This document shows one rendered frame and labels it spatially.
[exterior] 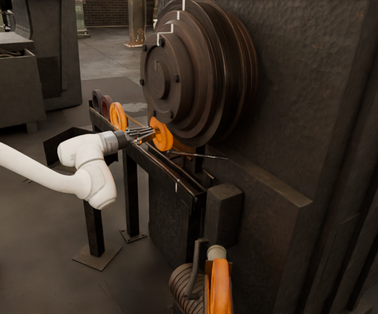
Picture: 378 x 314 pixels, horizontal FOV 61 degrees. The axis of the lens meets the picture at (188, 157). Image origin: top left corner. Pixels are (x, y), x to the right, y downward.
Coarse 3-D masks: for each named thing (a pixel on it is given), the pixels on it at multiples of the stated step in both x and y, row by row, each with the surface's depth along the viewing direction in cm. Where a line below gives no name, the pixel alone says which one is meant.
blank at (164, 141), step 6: (150, 120) 138; (156, 120) 132; (162, 126) 129; (162, 132) 131; (168, 132) 129; (156, 138) 138; (162, 138) 133; (168, 138) 130; (156, 144) 139; (162, 144) 134; (168, 144) 131; (162, 150) 136
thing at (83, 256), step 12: (72, 132) 164; (84, 132) 162; (96, 132) 159; (48, 144) 150; (48, 156) 152; (108, 156) 153; (60, 168) 152; (72, 168) 151; (84, 204) 166; (96, 216) 169; (96, 228) 172; (96, 240) 175; (84, 252) 184; (96, 252) 180; (108, 252) 185; (84, 264) 177; (96, 264) 177
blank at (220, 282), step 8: (216, 264) 80; (224, 264) 80; (216, 272) 78; (224, 272) 78; (216, 280) 76; (224, 280) 76; (216, 288) 75; (224, 288) 75; (216, 296) 75; (224, 296) 75; (216, 304) 75; (224, 304) 75; (216, 312) 75; (224, 312) 75
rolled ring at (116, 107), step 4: (112, 104) 178; (116, 104) 175; (120, 104) 176; (112, 108) 180; (116, 108) 173; (120, 108) 173; (112, 112) 183; (116, 112) 174; (120, 112) 172; (124, 112) 173; (112, 116) 184; (116, 116) 186; (120, 116) 172; (124, 116) 173; (112, 120) 185; (116, 120) 186; (120, 120) 172; (124, 120) 173; (116, 124) 185; (120, 124) 173; (124, 124) 174; (120, 128) 175; (124, 128) 175
